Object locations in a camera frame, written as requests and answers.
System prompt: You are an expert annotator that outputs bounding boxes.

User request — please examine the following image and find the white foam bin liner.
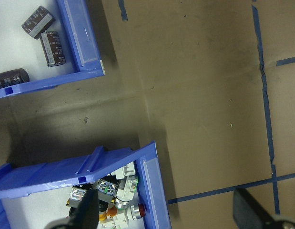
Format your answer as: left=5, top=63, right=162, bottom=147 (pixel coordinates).
left=0, top=188, right=74, bottom=229
left=0, top=0, right=78, bottom=82

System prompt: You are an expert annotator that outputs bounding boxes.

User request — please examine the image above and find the white switch block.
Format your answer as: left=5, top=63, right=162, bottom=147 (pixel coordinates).
left=111, top=162, right=136, bottom=180

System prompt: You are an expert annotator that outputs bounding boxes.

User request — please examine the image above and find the white green push button switch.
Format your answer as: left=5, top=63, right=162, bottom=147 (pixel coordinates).
left=114, top=175, right=141, bottom=208

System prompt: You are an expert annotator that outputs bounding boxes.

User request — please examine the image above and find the red button silver ring switch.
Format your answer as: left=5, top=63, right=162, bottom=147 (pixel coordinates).
left=113, top=202, right=147, bottom=224

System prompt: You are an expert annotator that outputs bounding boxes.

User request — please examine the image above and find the dark brown cylindrical capacitor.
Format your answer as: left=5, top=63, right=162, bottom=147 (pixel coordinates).
left=39, top=31, right=67, bottom=68
left=0, top=68, right=31, bottom=90
left=21, top=5, right=55, bottom=40

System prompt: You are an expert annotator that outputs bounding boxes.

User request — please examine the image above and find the blue bin with switches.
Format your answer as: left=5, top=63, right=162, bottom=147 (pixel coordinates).
left=0, top=140, right=173, bottom=229

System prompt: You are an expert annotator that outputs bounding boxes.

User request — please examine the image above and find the black clear contact block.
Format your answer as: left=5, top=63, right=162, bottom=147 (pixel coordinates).
left=93, top=177, right=120, bottom=202

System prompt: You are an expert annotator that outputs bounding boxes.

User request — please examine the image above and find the clear contact block switch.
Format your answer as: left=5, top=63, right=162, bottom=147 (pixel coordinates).
left=65, top=187, right=91, bottom=207

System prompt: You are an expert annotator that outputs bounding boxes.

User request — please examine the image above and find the yellow dome push button switch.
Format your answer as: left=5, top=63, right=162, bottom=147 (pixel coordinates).
left=98, top=202, right=115, bottom=221

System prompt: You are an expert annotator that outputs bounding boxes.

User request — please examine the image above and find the blue bin with capacitors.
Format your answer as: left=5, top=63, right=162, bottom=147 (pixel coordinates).
left=0, top=0, right=107, bottom=101

